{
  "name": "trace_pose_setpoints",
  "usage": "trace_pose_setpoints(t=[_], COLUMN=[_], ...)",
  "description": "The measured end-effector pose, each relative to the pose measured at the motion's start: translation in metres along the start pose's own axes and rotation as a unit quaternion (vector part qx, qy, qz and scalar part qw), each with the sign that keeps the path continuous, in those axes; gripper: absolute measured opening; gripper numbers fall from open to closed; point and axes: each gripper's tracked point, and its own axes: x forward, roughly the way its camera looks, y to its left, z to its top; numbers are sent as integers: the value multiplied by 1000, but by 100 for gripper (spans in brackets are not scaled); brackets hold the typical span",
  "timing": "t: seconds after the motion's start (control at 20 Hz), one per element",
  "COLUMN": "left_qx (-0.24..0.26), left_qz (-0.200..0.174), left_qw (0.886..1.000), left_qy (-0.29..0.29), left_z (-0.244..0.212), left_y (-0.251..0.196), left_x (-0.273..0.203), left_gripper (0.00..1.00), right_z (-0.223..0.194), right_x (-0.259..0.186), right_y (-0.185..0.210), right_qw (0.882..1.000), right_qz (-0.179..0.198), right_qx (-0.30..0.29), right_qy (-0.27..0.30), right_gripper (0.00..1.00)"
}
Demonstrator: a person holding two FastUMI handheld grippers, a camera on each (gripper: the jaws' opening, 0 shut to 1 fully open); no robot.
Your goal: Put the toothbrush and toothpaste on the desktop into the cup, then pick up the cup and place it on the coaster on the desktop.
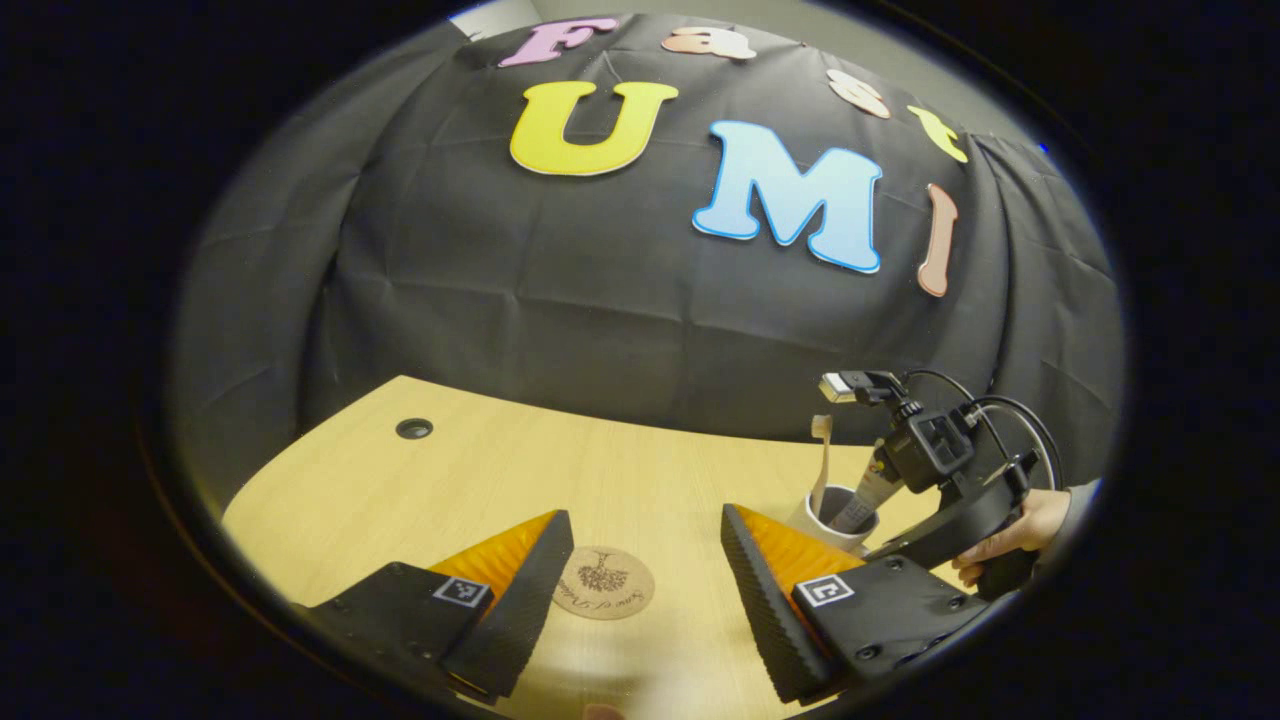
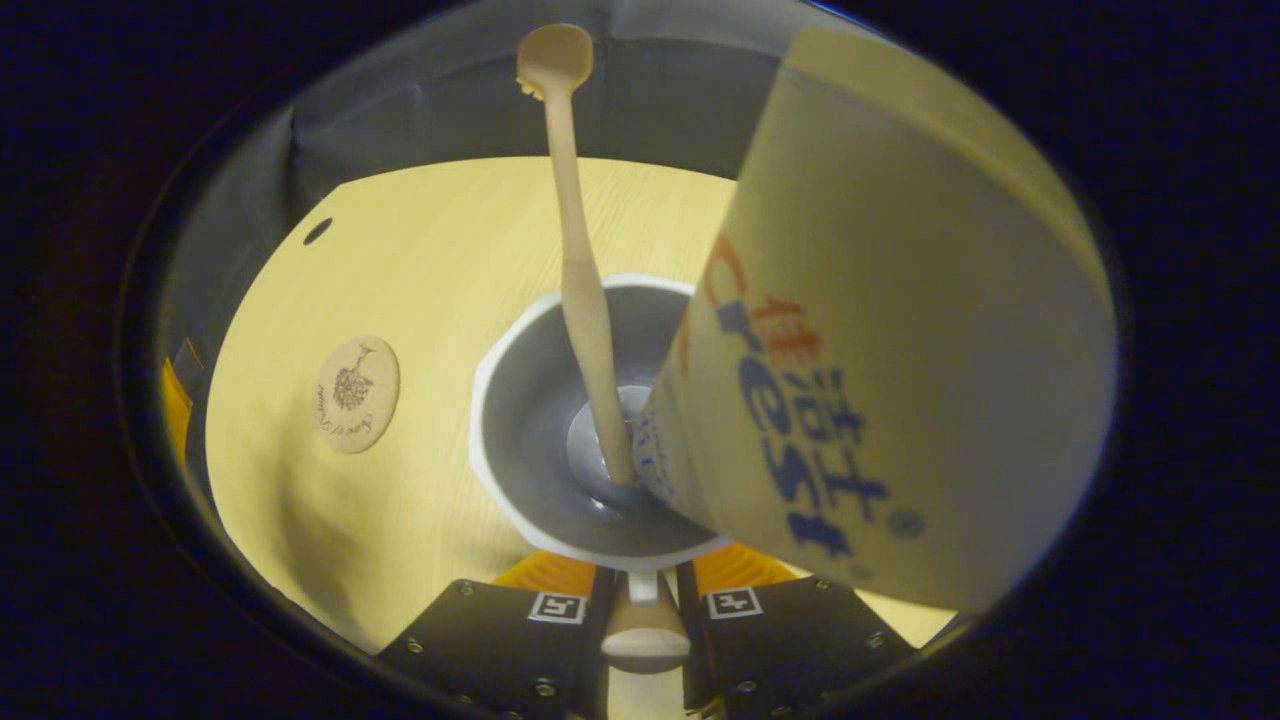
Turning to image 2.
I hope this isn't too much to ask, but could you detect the round wooden coaster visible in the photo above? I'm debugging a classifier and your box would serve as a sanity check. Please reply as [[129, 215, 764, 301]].
[[313, 335, 401, 456]]

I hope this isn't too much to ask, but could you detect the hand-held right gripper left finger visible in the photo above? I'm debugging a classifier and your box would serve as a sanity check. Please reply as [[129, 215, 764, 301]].
[[380, 550, 617, 717]]

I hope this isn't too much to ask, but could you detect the white toothpaste tube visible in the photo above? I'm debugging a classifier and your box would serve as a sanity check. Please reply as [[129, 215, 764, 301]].
[[632, 28, 1119, 613]]

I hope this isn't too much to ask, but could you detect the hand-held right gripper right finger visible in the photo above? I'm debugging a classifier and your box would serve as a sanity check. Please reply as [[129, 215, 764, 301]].
[[679, 545, 916, 715]]

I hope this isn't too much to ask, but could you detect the beige toothbrush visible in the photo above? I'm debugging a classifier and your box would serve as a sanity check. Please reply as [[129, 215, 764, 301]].
[[516, 23, 638, 488]]

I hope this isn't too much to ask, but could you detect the white cup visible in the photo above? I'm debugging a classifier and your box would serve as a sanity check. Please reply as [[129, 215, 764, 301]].
[[468, 272, 736, 720]]

